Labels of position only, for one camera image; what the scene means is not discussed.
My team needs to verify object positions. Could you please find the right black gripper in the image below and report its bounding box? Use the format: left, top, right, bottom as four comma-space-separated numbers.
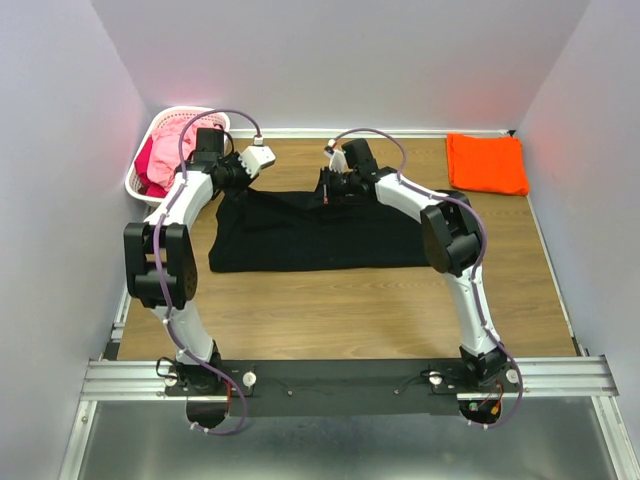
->
305, 167, 358, 211

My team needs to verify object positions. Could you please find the black t shirt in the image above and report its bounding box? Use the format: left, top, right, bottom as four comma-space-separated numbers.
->
208, 189, 430, 273

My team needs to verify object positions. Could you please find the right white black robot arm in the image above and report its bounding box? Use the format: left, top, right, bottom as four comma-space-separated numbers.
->
321, 139, 509, 392

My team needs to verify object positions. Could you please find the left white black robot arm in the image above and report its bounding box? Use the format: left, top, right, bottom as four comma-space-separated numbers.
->
123, 127, 255, 395

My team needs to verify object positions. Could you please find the white plastic laundry basket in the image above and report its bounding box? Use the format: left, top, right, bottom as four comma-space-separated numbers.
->
124, 106, 231, 207

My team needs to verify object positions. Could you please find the light pink t shirt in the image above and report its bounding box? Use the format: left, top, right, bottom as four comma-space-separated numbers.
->
147, 117, 211, 191

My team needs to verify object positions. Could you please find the magenta t shirt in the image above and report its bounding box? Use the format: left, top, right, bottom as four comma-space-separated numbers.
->
134, 137, 166, 198

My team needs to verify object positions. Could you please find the folded orange t shirt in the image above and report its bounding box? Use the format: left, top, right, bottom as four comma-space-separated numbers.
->
446, 133, 530, 197

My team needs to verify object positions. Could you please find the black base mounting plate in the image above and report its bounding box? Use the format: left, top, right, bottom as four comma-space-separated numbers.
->
156, 358, 519, 418

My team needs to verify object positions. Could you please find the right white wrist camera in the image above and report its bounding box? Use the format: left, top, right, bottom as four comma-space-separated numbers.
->
324, 139, 348, 173

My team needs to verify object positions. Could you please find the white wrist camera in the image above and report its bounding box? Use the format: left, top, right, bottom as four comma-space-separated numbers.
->
324, 139, 348, 173
239, 136, 276, 179

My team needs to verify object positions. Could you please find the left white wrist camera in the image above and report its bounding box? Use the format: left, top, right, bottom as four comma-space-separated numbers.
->
239, 136, 276, 179

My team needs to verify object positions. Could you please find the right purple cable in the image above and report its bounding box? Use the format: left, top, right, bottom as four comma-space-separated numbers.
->
324, 128, 525, 430

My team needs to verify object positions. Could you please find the purple cable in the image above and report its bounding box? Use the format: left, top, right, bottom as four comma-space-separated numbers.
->
324, 128, 525, 430
153, 108, 264, 436

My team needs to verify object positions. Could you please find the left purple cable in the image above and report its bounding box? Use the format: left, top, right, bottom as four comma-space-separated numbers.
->
153, 108, 264, 436

